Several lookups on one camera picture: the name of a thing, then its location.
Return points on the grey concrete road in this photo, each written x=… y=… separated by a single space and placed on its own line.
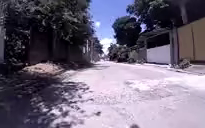
x=140 y=96

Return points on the tan wall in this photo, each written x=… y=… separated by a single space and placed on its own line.
x=195 y=40

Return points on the dark wall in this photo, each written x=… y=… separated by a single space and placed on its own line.
x=40 y=46

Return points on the robot's own part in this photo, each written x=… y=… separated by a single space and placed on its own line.
x=135 y=126

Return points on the grey roadside strip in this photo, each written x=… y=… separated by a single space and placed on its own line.
x=200 y=69

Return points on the building with white gate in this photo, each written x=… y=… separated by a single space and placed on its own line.
x=158 y=51

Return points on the small bush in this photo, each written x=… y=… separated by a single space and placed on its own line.
x=184 y=63

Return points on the row of dark trees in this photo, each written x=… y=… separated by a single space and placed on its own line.
x=56 y=20

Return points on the pile of earth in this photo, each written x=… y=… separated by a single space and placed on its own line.
x=43 y=68

